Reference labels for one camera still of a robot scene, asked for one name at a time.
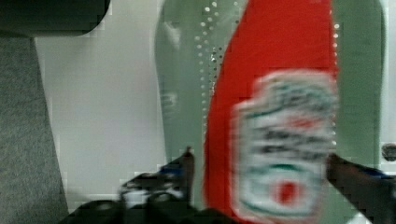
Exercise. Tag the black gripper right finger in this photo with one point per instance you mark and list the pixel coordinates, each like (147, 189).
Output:
(368, 189)

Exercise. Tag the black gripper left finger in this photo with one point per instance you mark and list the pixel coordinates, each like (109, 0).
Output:
(162, 197)

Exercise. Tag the plush red ketchup bottle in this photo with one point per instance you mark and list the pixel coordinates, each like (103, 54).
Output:
(270, 125)

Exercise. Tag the green perforated strainer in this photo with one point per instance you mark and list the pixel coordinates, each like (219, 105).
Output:
(191, 39)

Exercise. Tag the black cylinder object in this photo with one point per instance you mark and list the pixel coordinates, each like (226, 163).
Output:
(51, 17)

